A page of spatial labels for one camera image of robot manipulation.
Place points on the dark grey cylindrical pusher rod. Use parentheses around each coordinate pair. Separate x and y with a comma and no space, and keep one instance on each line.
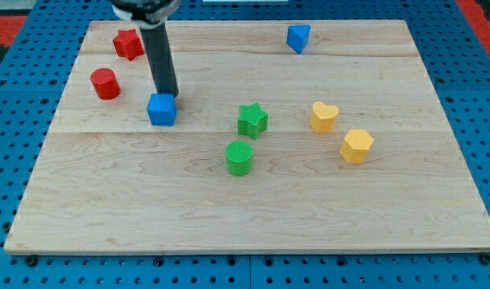
(156,45)

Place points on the green star block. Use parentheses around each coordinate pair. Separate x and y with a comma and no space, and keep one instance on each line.
(252,120)

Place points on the green cylinder block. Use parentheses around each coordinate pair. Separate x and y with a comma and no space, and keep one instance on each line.
(239,158)

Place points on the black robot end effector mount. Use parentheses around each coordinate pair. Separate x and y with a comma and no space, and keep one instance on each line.
(145,13)

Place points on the blue triangular prism block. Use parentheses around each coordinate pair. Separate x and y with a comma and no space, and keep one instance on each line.
(298,37)

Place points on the red cylinder block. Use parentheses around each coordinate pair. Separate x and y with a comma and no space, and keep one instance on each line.
(105,83)

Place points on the yellow heart block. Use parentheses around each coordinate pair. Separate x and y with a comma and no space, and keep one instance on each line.
(323,117)

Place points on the blue cube block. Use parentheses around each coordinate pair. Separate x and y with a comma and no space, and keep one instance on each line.
(161,109)

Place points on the red star block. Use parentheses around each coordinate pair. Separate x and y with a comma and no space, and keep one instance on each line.
(128,45)

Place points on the yellow hexagon block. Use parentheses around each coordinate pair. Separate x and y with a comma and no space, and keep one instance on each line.
(356,145)

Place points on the light wooden board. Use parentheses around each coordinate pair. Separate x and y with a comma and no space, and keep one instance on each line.
(107,182)

